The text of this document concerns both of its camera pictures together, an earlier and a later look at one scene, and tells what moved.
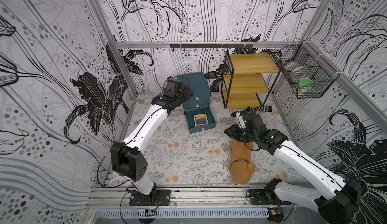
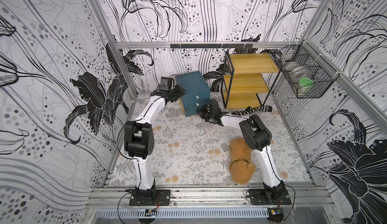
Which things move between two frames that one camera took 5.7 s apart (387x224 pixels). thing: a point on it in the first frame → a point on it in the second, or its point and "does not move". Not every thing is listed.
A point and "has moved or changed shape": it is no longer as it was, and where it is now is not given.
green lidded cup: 305,85 does not move
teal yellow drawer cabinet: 197,110 has moved or changed shape
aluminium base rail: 227,196 does not move
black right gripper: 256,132 → 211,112
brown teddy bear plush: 241,166 does not move
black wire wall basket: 308,73 does not move
